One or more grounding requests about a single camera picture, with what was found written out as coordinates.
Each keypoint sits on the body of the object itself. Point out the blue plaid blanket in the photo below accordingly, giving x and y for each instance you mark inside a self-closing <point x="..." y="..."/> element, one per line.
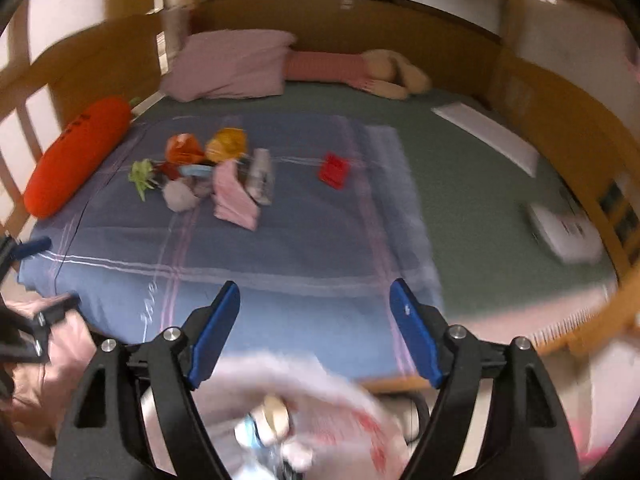
<point x="280" y="250"/>

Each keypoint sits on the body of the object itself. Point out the long white board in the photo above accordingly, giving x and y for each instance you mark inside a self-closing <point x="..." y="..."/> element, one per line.
<point x="487" y="137"/>

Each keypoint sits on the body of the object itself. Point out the white plastic bag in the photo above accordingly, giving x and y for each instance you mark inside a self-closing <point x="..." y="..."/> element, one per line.
<point x="320" y="400"/>

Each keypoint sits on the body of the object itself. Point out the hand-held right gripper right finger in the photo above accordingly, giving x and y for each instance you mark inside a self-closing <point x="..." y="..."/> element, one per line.
<point x="415" y="335"/>

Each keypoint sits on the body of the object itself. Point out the yellow snack bag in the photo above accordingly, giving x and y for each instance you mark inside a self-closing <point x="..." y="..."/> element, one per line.
<point x="226" y="144"/>

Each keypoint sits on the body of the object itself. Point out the green bed sheet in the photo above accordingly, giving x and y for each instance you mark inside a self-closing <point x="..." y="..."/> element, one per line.
<point x="465" y="200"/>

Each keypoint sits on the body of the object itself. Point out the orange snack bag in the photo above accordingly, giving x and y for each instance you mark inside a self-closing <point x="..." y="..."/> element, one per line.
<point x="184" y="149"/>

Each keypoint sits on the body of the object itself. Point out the pink pillow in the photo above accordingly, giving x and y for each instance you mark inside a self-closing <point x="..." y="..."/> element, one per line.
<point x="230" y="62"/>

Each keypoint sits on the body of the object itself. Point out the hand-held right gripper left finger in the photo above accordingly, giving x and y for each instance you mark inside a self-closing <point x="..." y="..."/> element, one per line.
<point x="217" y="330"/>

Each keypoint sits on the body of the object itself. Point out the small white appliance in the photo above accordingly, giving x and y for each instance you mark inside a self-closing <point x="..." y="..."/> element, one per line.
<point x="565" y="234"/>

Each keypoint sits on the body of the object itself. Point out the striped plush rabbit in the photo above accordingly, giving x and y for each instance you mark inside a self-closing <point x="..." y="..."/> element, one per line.
<point x="360" y="70"/>

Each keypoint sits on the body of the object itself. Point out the red box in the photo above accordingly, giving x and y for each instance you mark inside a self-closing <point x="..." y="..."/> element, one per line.
<point x="334" y="170"/>

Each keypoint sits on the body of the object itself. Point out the green leafy toy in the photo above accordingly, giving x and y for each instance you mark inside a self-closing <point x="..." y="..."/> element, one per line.
<point x="142" y="177"/>

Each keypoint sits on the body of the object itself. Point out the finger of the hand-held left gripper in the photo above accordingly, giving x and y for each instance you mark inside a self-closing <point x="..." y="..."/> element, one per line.
<point x="57" y="309"/>
<point x="35" y="247"/>

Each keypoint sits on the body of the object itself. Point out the wooden bed frame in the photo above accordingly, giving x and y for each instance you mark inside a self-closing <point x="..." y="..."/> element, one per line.
<point x="560" y="105"/>

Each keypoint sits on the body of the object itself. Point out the orange carrot pillow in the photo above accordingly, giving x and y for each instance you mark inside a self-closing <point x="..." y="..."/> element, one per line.
<point x="75" y="155"/>

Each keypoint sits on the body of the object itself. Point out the pink folded cloth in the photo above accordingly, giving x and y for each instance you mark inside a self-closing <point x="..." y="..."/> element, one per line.
<point x="234" y="200"/>

